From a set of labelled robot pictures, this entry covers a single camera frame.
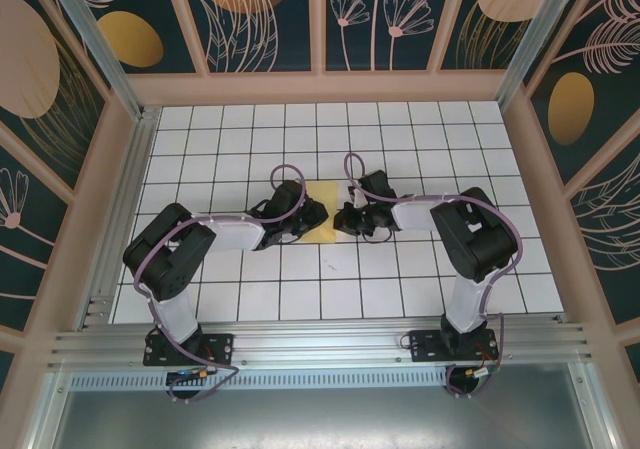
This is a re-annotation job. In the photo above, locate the yellow paper sheet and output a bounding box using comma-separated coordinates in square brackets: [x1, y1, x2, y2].
[298, 181, 341, 245]

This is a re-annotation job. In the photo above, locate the grey metal sheet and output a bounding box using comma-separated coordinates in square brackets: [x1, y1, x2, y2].
[42, 368, 614, 449]

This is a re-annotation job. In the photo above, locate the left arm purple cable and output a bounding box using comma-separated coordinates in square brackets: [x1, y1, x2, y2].
[134, 162, 314, 405]

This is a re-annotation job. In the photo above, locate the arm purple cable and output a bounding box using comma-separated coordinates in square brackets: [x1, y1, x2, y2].
[134, 162, 314, 405]
[343, 152, 525, 401]

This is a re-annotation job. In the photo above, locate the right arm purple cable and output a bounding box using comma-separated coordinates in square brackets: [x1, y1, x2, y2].
[343, 152, 525, 401]

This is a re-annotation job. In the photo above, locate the long aluminium mounting rail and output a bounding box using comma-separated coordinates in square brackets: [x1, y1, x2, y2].
[47, 318, 596, 370]

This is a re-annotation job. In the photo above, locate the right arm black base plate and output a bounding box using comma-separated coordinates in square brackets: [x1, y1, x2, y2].
[408, 328, 501, 365]

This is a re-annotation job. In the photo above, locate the slotted grey cable duct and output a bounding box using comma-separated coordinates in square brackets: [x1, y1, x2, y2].
[69, 366, 586, 391]

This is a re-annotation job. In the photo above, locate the aluminium side rail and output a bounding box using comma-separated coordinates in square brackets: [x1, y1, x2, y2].
[77, 106, 162, 331]

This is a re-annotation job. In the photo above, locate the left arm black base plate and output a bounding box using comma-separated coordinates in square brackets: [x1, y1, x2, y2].
[143, 332, 236, 368]

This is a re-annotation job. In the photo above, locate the aluminium frame post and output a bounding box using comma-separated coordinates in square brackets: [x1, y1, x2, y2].
[42, 0, 147, 120]
[496, 0, 596, 104]

